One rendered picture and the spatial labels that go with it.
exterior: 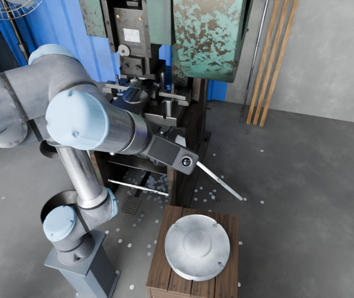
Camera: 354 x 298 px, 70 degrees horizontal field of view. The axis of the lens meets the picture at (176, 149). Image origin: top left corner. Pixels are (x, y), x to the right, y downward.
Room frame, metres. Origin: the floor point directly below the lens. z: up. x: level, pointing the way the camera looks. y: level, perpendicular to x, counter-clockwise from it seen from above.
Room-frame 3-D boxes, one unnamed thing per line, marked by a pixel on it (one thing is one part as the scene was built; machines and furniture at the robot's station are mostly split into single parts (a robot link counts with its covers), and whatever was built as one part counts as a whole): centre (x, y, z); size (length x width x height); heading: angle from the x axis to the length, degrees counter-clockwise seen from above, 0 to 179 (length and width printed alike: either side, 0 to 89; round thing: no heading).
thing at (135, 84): (1.21, 0.17, 0.76); 0.15 x 0.09 x 0.05; 74
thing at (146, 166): (1.23, 0.17, 0.31); 0.43 x 0.42 x 0.01; 74
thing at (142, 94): (1.05, 0.22, 0.72); 0.25 x 0.14 x 0.14; 164
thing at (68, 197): (0.89, 0.72, 0.04); 0.30 x 0.30 x 0.07
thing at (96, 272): (0.47, 0.42, 0.23); 0.19 x 0.19 x 0.45; 76
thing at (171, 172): (1.28, -0.12, 0.45); 0.92 x 0.12 x 0.90; 164
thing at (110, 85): (1.27, 0.33, 0.76); 0.17 x 0.06 x 0.10; 74
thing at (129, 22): (1.18, 0.18, 1.04); 0.17 x 0.15 x 0.30; 164
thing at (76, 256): (0.47, 0.42, 0.50); 0.15 x 0.15 x 0.10
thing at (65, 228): (0.47, 0.42, 0.62); 0.13 x 0.12 x 0.14; 127
